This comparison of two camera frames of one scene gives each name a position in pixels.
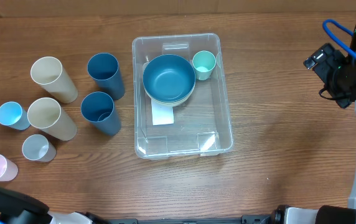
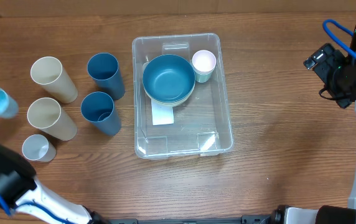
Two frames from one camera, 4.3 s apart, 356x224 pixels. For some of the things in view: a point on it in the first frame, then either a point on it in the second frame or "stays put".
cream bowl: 168,104 stays put
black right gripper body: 326,65 stays put
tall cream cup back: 48,72 stays put
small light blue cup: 11,115 → 5,106
